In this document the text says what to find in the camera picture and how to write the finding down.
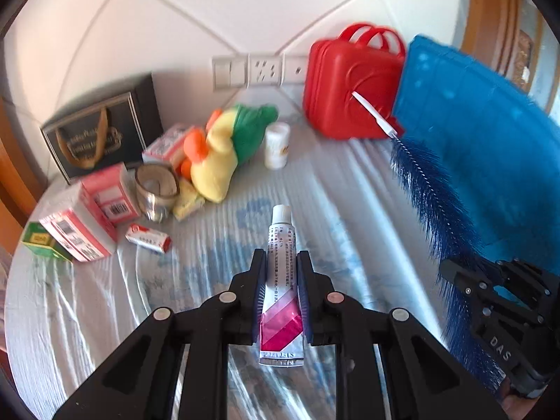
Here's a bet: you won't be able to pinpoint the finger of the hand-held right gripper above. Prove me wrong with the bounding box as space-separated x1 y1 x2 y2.
494 259 553 302
438 258 497 311

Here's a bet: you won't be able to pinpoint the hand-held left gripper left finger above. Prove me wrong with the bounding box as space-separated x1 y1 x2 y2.
51 248 268 420

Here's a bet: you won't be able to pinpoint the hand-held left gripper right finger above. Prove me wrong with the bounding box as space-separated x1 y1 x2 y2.
296 250 510 420

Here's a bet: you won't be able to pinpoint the white ointment tube pink stripes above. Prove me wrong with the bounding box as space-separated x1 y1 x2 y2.
258 204 305 367

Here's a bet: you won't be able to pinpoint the blue bottle brush white handle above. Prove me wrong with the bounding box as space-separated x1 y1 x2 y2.
352 91 506 393

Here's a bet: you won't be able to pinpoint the blue plastic crate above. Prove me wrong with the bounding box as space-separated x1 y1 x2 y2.
391 35 560 281

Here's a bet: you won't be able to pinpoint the yellow sponge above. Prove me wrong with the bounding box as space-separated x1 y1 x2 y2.
172 178 206 222

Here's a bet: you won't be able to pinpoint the small red white box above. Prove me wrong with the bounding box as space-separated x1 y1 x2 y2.
125 223 172 254

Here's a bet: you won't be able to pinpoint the yellow duck plush toy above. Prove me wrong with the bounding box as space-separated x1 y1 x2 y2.
180 104 280 204

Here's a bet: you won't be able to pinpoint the shiny metal cup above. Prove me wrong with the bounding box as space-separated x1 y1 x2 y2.
133 163 181 223

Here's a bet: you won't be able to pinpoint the small white plastic bottle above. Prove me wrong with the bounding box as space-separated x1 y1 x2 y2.
264 123 292 170

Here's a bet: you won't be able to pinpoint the large pink white medicine box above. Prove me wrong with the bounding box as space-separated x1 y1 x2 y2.
38 182 119 263

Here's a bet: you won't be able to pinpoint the red plastic carry case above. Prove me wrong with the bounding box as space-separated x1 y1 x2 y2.
303 22 407 141

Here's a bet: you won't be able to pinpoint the green yellow small box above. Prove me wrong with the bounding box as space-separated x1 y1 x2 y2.
21 221 73 263

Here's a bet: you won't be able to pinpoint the white wall light switch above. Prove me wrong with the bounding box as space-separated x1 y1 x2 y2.
212 55 248 91

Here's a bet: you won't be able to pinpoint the white small wall socket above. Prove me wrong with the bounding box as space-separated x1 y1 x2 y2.
282 55 309 85

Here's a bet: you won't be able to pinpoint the black gift box gold handle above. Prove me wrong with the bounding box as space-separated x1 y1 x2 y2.
40 73 163 185

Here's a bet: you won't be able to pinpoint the wooden frame post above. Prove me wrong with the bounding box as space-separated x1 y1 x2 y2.
0 96 42 228
461 0 547 92

